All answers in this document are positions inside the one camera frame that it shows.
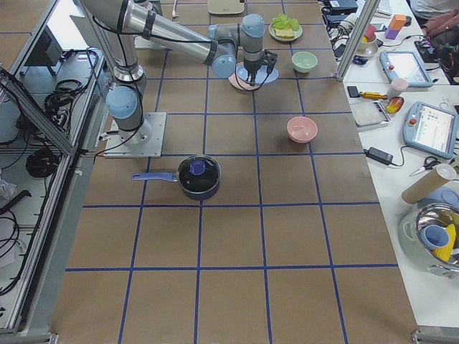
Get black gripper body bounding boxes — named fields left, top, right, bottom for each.
left=243, top=49, right=278, bottom=74

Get blue plate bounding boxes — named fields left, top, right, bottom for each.
left=236, top=62, right=279, bottom=86

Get pink plate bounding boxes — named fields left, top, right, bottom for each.
left=228, top=74, right=260, bottom=91

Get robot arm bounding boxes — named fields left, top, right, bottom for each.
left=81, top=1, right=277, bottom=156

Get bread slice on plate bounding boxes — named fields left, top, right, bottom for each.
left=274, top=28, right=295, bottom=39

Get green plate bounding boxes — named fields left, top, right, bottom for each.
left=269, top=24, right=303, bottom=42

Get green bowl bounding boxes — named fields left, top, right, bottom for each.
left=291, top=52, right=318, bottom=73

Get lettuce leaf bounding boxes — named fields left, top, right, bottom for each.
left=272, top=14, right=300, bottom=31

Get white toaster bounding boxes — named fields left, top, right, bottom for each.
left=207, top=0, right=245, bottom=15

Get pink bowl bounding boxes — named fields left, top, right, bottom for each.
left=286, top=116, right=318, bottom=143

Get black phone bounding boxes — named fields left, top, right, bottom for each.
left=346, top=85, right=361, bottom=98

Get white bowl with yellow item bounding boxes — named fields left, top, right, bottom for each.
left=356, top=34, right=378, bottom=57

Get orange metal cylinder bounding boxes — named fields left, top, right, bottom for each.
left=359, top=92, right=388, bottom=100

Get silver metal tin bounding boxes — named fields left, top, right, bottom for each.
left=351, top=101, right=391, bottom=130

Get red yellow mango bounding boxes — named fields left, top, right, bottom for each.
left=385, top=97, right=404, bottom=115

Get purple orange block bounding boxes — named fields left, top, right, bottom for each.
left=384, top=14, right=407, bottom=40

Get grey teach pendant far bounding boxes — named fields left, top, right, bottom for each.
left=379, top=51, right=433, bottom=88

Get grey teach pendant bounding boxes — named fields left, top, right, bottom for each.
left=379, top=51, right=433, bottom=88
left=403, top=102, right=458, bottom=159

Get black power adapter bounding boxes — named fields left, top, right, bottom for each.
left=364, top=147, right=393, bottom=166

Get grey teach pendant near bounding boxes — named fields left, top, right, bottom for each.
left=403, top=102, right=458, bottom=159

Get scissors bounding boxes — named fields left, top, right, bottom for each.
left=410, top=156, right=440, bottom=177

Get cardboard tube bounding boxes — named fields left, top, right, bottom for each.
left=401, top=163, right=457, bottom=204

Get steel bowl with items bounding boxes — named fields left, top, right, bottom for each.
left=398, top=204, right=458, bottom=278

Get aluminium frame post right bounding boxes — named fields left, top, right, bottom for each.
left=336, top=0, right=379, bottom=82

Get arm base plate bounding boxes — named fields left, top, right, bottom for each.
left=103, top=112, right=167, bottom=158

